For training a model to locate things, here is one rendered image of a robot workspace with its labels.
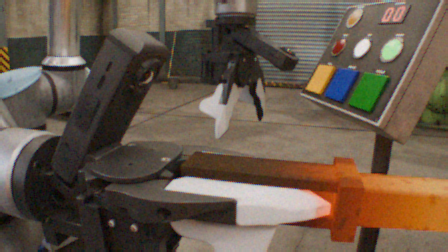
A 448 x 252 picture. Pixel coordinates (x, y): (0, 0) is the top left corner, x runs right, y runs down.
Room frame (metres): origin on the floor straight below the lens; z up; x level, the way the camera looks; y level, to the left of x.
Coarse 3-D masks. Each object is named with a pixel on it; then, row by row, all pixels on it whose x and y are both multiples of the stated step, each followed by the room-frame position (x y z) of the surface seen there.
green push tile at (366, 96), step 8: (368, 80) 0.58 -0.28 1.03; (376, 80) 0.55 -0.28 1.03; (384, 80) 0.53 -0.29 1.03; (360, 88) 0.58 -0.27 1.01; (368, 88) 0.56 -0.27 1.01; (376, 88) 0.54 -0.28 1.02; (384, 88) 0.53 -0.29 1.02; (352, 96) 0.59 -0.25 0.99; (360, 96) 0.57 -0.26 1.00; (368, 96) 0.55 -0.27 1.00; (376, 96) 0.53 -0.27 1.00; (352, 104) 0.58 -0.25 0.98; (360, 104) 0.56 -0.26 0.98; (368, 104) 0.53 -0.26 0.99; (376, 104) 0.53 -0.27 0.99; (368, 112) 0.53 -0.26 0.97
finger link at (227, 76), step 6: (234, 66) 0.52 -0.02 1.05; (228, 72) 0.51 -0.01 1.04; (234, 72) 0.51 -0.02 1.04; (222, 78) 0.51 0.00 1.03; (228, 78) 0.50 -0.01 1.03; (234, 78) 0.51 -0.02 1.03; (222, 84) 0.51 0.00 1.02; (228, 84) 0.50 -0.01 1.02; (222, 90) 0.51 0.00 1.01; (228, 90) 0.50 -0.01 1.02; (222, 96) 0.50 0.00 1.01; (228, 96) 0.50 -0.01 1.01; (222, 102) 0.50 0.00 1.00
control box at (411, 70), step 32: (416, 0) 0.59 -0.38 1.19; (352, 32) 0.75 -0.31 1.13; (384, 32) 0.63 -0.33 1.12; (416, 32) 0.53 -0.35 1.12; (320, 64) 0.81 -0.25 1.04; (352, 64) 0.67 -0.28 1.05; (384, 64) 0.57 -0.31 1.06; (416, 64) 0.50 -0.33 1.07; (320, 96) 0.72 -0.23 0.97; (384, 96) 0.52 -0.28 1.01; (416, 96) 0.51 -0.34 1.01; (384, 128) 0.49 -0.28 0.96
